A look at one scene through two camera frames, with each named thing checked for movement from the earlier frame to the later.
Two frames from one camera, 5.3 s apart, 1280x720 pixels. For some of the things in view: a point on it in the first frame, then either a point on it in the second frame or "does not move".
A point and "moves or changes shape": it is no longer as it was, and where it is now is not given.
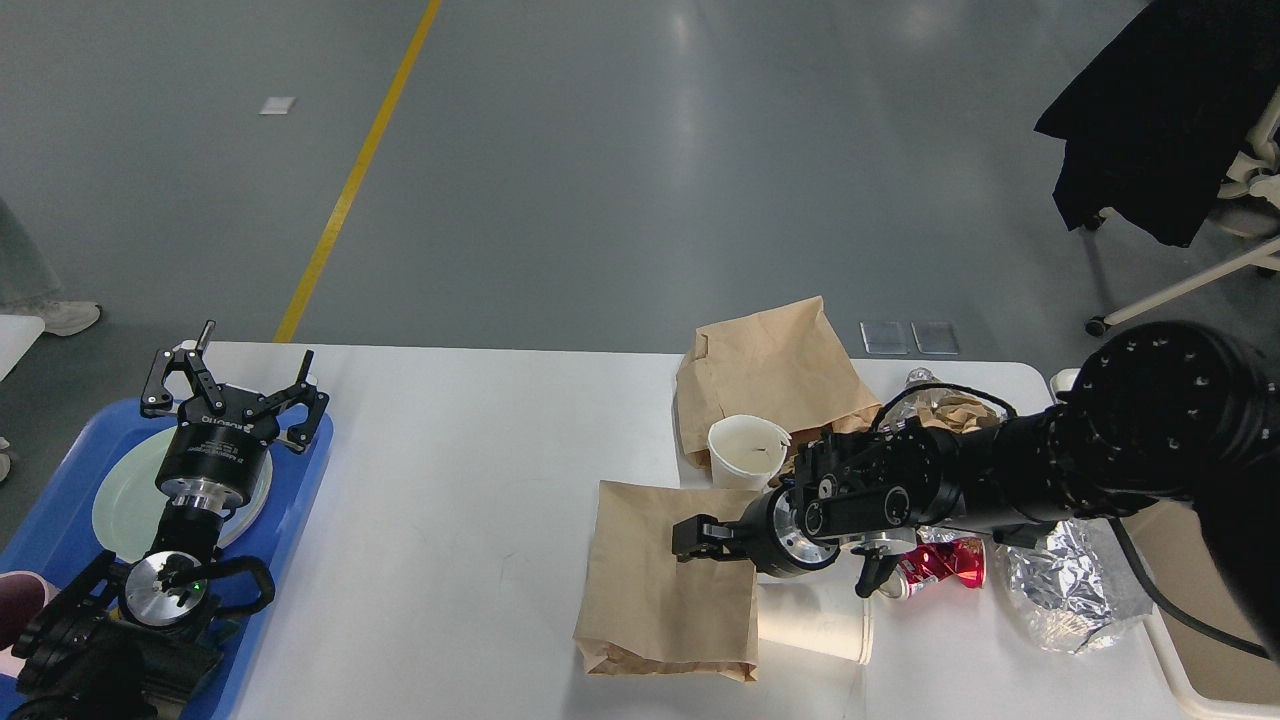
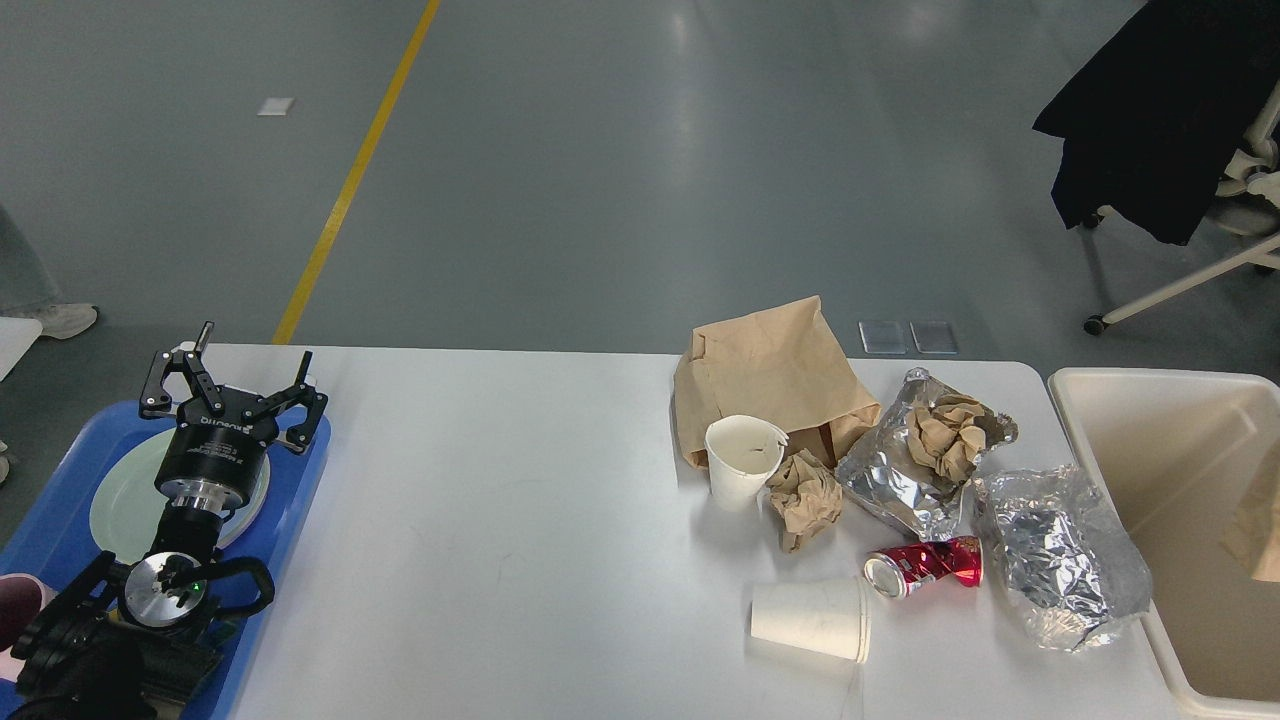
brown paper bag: x=644 y=606 moves or changes shape
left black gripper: x=217 y=458 does not move
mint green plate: x=127 y=502 does not move
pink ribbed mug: x=23 y=596 does not move
